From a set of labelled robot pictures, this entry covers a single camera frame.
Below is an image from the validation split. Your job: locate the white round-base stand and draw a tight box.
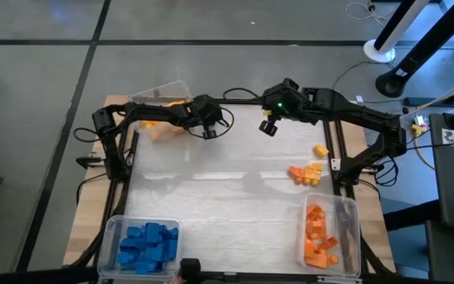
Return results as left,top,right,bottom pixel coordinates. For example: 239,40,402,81
363,0,433,64

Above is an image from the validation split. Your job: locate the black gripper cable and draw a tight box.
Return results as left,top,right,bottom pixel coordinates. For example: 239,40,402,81
187,106,235,140
222,87,266,100

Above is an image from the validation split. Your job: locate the black aluminium table frame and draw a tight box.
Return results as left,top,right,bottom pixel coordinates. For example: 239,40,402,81
65,91,396,284

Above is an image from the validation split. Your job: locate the clear plastic bin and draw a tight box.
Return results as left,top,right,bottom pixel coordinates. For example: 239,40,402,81
98,215,184,282
300,192,361,279
128,80,195,142

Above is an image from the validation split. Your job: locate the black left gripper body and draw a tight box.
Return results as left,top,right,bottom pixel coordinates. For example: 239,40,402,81
189,94,225,128

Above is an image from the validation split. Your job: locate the black side table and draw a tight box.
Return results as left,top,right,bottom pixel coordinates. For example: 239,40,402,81
427,113,454,234

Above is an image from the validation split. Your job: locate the coiled black cable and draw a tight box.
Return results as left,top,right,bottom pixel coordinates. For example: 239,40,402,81
368,155,400,189

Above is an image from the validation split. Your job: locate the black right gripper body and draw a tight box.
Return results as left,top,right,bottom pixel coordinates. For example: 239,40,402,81
261,77,311,121

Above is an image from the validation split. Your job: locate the beige cable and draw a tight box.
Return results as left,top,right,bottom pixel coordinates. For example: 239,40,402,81
398,69,454,137

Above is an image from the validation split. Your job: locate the black floor cable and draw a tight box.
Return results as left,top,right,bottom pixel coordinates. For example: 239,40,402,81
331,58,393,104

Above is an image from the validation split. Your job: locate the yellow floor cable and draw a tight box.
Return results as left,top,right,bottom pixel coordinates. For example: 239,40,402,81
411,133,437,171

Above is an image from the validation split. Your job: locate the white floor cable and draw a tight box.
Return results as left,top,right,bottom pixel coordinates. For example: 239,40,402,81
344,2,374,21

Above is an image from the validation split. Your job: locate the black round-base stand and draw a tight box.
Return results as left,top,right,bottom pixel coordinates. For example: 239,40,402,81
375,0,454,99

